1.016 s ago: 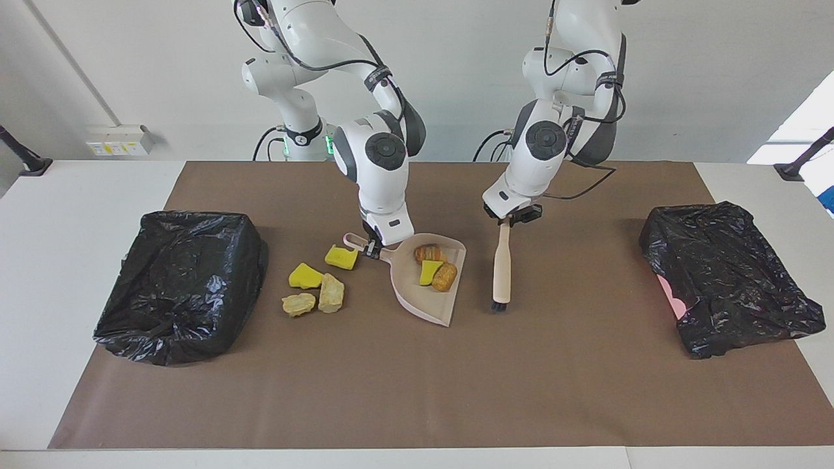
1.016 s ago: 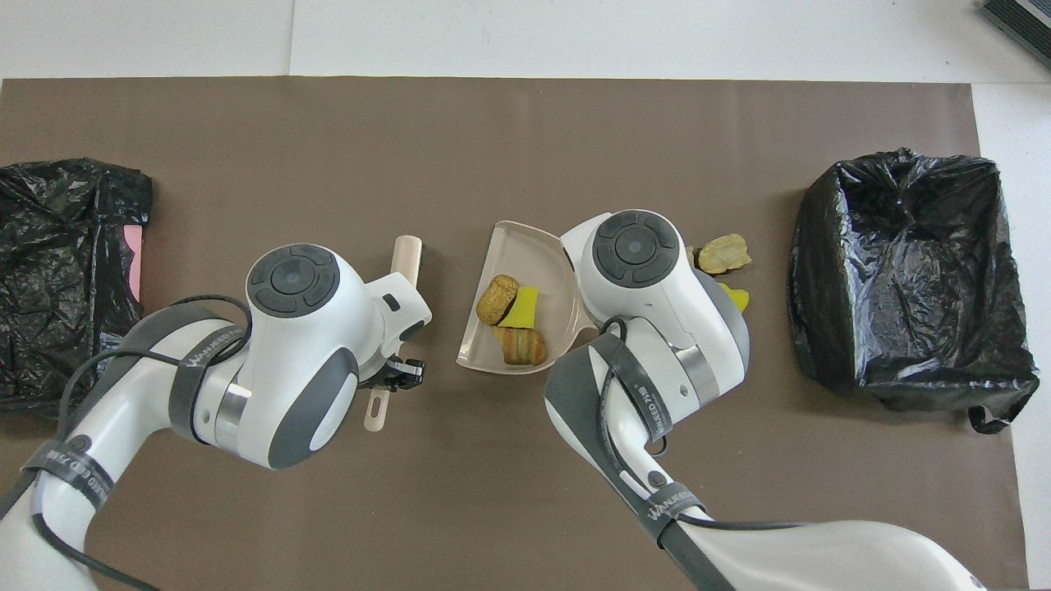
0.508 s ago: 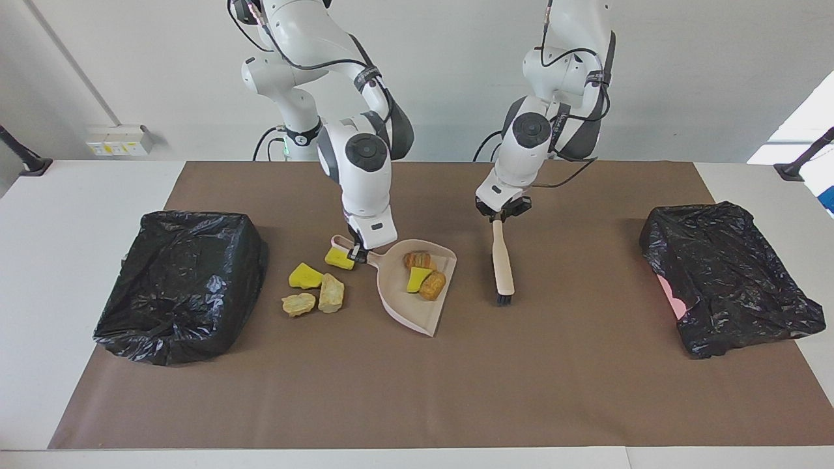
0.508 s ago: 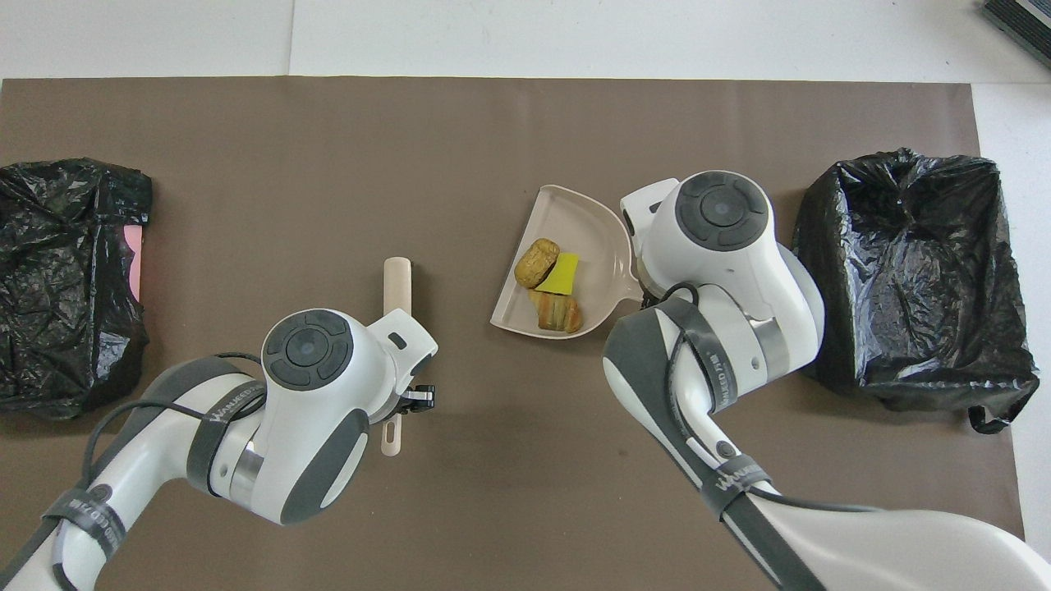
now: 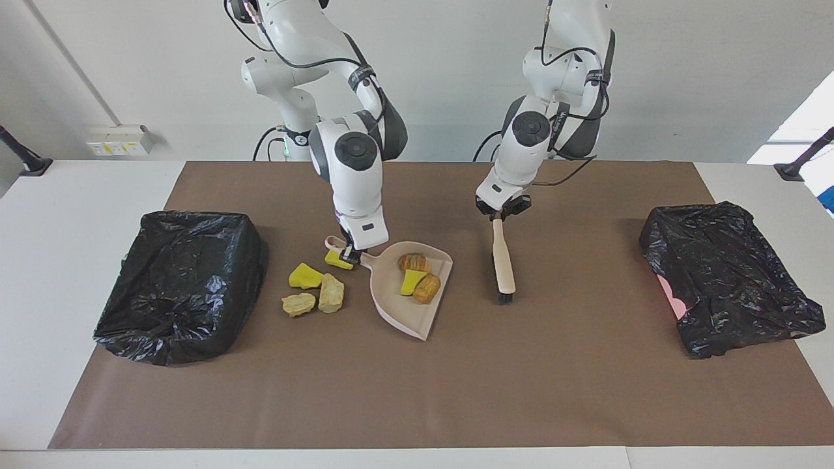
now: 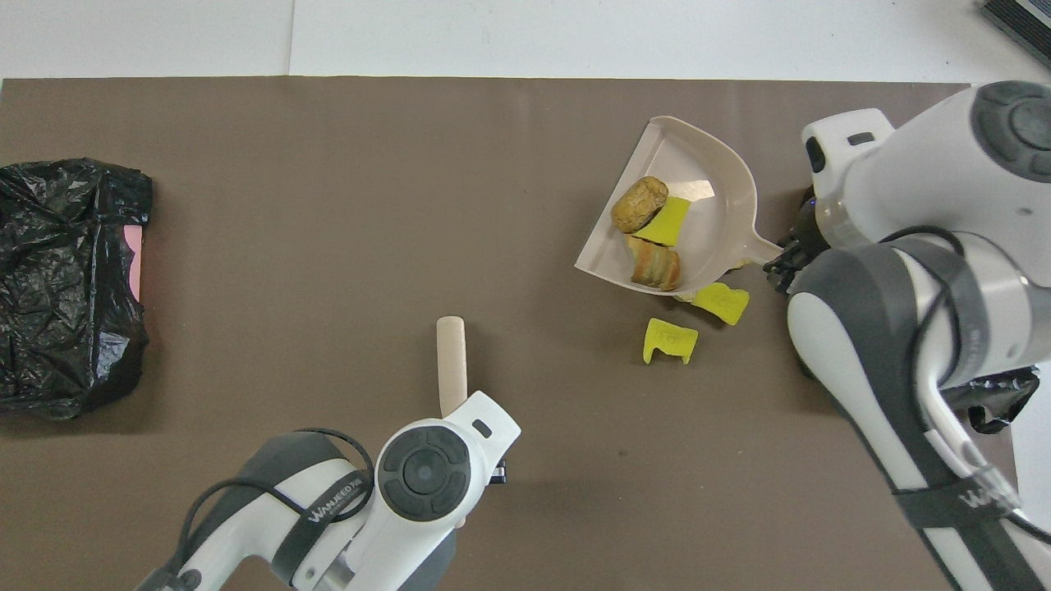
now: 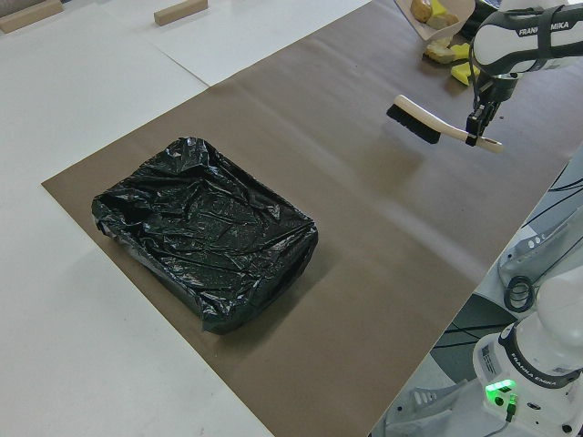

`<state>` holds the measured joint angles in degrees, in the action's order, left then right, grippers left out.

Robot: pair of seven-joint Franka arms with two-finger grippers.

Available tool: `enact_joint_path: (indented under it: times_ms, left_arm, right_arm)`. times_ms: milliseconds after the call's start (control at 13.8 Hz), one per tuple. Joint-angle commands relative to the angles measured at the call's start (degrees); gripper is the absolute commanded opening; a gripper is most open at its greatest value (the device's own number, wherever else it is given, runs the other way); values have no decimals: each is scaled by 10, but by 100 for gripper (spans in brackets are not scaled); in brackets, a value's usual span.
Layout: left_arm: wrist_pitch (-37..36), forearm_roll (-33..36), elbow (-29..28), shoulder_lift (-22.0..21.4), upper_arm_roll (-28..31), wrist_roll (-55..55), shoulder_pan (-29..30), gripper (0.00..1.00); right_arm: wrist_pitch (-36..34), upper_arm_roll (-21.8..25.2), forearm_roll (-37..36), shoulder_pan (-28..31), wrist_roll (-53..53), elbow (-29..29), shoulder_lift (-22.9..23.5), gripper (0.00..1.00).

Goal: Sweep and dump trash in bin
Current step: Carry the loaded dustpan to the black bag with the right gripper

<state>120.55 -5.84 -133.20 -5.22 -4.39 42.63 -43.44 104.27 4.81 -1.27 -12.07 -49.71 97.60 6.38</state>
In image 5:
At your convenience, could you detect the tall beige foam chunk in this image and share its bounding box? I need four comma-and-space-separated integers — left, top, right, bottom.
318, 273, 345, 314

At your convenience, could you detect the yellow sponge wedge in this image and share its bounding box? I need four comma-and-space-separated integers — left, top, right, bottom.
289, 263, 324, 290

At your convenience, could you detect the beige hand brush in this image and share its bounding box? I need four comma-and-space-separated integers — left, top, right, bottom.
492, 218, 517, 305

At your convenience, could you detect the small yellow sponge piece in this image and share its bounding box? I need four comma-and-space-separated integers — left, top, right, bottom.
400, 269, 429, 297

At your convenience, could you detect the beige plastic dustpan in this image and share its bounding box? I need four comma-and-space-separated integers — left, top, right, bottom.
324, 235, 454, 341

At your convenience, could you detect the brown toy bread loaf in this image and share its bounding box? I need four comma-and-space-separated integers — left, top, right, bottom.
413, 274, 442, 305

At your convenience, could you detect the black bag lined bin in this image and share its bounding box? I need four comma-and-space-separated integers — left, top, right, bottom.
93, 210, 268, 366

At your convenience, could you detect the pink plastic bin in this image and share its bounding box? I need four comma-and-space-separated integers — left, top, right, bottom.
657, 274, 686, 320

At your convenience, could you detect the black trash bag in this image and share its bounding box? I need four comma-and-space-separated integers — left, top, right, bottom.
639, 201, 826, 360

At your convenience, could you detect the brown table mat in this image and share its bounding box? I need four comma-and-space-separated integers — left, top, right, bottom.
49, 161, 834, 450

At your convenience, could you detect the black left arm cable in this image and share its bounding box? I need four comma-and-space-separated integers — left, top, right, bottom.
529, 0, 616, 188

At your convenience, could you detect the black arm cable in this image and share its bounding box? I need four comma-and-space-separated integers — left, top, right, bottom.
529, 0, 616, 188
225, 0, 379, 92

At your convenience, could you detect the black base cable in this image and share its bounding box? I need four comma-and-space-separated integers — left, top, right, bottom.
474, 129, 504, 162
253, 126, 287, 162

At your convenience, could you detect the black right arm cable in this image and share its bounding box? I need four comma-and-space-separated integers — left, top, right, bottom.
225, 0, 379, 92

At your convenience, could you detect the white wall socket box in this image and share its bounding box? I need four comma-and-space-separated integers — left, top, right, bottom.
87, 125, 155, 157

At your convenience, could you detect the black camera stand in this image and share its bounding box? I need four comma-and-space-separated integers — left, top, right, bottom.
774, 127, 834, 182
0, 125, 53, 177

